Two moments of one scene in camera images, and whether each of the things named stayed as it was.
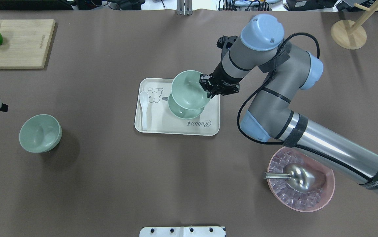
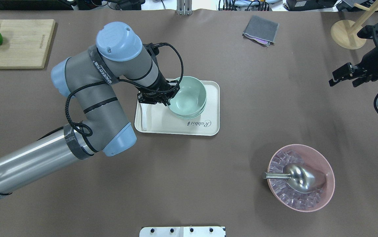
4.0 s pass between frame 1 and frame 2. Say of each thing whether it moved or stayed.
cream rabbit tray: stayed
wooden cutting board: stayed
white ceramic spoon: stayed
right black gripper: moved
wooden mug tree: stayed
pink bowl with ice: stayed
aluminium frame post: stayed
